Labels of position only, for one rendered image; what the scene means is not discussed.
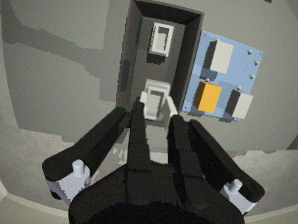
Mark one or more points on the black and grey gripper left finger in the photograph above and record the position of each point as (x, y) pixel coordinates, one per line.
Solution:
(68, 172)

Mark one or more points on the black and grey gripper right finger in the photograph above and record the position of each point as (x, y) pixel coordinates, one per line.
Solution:
(217, 166)

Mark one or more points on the yellow rectangular block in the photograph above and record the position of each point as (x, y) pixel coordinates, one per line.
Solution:
(207, 96)

